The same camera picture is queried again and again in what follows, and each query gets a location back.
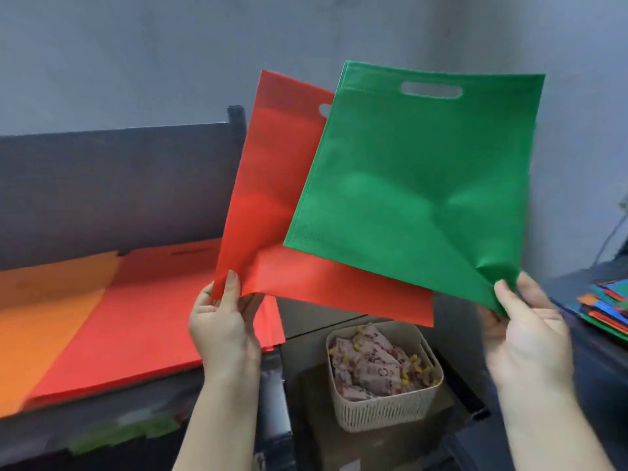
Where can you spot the pile of multicoloured non-woven bags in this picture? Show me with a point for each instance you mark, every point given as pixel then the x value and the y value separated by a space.
pixel 606 306

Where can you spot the person's right forearm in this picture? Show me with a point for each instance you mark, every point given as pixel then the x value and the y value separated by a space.
pixel 549 431

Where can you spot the person's left thumb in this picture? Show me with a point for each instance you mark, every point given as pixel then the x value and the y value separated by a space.
pixel 230 291

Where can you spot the person's left forearm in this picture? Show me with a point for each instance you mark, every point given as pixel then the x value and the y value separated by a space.
pixel 216 421

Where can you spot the person's left hand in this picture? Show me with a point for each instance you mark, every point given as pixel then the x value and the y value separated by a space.
pixel 223 333

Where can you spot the red non-woven bag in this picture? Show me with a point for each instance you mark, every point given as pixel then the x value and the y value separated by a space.
pixel 274 210

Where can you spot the beige plastic basket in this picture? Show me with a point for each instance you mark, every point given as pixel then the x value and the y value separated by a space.
pixel 387 407

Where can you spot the stack of green non-woven bags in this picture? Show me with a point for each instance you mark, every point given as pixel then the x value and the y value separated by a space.
pixel 122 434

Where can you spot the black metal shelf rack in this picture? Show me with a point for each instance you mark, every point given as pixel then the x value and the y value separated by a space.
pixel 113 191

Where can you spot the stack of orange non-woven bags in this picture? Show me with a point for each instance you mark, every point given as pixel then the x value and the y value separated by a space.
pixel 44 318

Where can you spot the stack of red non-woven bags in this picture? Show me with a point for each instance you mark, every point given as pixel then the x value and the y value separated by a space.
pixel 142 318

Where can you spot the green non-woven bag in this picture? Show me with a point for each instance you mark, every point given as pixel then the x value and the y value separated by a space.
pixel 417 181

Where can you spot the person's right hand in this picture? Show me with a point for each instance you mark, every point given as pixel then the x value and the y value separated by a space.
pixel 530 343

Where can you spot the pile of pink snack packets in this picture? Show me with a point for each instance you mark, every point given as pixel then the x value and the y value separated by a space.
pixel 375 362

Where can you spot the brown cardboard box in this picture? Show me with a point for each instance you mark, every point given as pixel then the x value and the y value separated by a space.
pixel 382 443

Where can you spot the person's right thumb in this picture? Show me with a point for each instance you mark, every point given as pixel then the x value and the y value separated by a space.
pixel 508 301

